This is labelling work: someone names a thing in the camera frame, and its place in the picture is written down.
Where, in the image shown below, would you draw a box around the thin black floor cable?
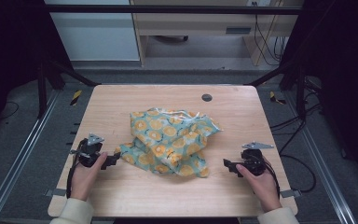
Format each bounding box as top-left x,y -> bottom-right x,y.
0,100 -> 21,121

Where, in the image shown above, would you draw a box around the yellow black striped tape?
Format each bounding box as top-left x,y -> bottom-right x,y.
70,90 -> 84,107
268,91 -> 287,105

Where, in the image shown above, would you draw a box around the hand-held gripper black cable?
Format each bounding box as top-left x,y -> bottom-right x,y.
262,154 -> 318,194
65,138 -> 89,199

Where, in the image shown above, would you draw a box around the person's left hand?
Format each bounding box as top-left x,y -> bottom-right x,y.
69,151 -> 108,202

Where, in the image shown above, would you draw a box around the grey metal table bracket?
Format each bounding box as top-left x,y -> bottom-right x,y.
44,188 -> 68,198
279,189 -> 303,199

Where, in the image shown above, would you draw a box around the black hanging cables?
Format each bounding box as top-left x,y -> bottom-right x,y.
252,1 -> 289,67

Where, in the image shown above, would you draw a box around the black floor cables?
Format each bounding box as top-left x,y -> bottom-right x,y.
269,92 -> 324,157

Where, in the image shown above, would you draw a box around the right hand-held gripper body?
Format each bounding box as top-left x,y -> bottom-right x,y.
241,141 -> 275,177

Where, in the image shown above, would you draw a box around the white cabinet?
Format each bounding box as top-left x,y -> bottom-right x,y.
44,0 -> 141,63

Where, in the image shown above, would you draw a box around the left hand-held gripper black cable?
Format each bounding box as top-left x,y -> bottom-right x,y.
65,138 -> 89,199

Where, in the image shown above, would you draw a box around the teal orange-print cloth bag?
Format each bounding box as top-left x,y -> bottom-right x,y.
114,106 -> 224,179

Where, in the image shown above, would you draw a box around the right hand-held gripper black cable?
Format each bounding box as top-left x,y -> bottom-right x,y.
262,154 -> 318,194

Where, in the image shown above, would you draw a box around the black metal frame stand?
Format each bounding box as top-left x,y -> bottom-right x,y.
36,59 -> 101,119
245,60 -> 310,120

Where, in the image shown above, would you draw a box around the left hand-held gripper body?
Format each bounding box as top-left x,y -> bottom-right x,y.
69,133 -> 106,169

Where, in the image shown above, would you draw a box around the person's right hand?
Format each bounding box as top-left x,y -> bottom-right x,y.
235,156 -> 283,213

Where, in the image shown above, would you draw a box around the black horizontal frame bar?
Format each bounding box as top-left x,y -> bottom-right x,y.
43,4 -> 304,16

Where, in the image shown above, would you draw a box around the aluminium rail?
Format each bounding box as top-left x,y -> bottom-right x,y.
0,90 -> 62,224
282,91 -> 358,224

